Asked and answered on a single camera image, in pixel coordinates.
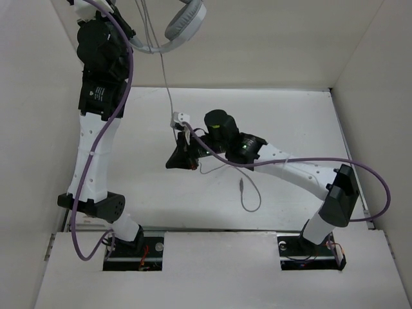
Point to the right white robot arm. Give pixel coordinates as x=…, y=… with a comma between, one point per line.
x=336, y=188

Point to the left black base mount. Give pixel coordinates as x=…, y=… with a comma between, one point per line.
x=144, y=254

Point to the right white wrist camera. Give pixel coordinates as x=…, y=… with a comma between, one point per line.
x=178, y=121

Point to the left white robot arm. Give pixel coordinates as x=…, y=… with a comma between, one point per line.
x=101, y=109

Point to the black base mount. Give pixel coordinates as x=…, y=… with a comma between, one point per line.
x=296, y=253
x=144, y=254

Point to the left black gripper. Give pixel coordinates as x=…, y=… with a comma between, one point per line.
x=131, y=33

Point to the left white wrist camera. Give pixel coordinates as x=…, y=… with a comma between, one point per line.
x=86, y=11

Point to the white grey headphones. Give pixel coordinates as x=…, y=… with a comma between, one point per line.
x=181, y=29

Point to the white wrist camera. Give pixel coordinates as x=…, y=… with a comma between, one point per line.
x=178, y=121
x=86, y=11

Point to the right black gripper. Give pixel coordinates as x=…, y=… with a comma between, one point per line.
x=181, y=158

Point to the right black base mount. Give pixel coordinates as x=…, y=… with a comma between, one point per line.
x=296, y=253

